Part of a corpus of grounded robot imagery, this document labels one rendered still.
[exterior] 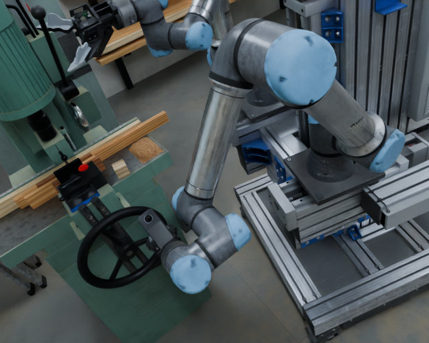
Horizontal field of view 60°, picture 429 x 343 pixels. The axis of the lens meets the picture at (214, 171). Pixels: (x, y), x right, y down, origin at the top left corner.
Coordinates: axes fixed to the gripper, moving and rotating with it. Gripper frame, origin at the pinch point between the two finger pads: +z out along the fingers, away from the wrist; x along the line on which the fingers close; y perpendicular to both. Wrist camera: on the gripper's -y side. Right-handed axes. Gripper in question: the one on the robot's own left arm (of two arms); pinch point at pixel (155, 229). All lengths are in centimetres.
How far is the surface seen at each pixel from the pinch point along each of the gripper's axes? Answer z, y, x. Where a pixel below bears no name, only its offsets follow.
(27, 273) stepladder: 114, 12, -66
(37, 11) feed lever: -1, -63, 7
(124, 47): 212, -76, 68
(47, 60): 32, -59, 4
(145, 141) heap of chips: 26.3, -20.2, 15.2
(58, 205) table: 23.5, -18.6, -19.6
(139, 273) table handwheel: 12.7, 12.4, -11.5
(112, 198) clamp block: 8.8, -13.2, -4.8
